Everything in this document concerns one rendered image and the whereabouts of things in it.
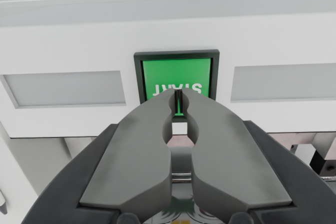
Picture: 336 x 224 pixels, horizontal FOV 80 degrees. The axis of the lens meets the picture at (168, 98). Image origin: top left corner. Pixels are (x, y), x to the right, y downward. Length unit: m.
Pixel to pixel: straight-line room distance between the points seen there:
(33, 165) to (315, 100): 0.26
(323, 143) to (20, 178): 0.35
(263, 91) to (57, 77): 0.16
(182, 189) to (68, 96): 0.23
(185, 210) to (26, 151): 0.25
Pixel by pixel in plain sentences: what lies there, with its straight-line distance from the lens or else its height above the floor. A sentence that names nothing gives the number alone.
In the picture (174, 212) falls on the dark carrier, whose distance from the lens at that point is 0.39.
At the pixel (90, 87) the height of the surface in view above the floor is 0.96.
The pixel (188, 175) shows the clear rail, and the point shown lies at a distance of 0.31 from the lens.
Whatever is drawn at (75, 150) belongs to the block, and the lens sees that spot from 0.29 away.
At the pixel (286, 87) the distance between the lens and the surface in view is 0.18.
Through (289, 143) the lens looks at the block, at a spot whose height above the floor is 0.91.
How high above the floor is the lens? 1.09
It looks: 59 degrees down
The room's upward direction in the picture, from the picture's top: 177 degrees counter-clockwise
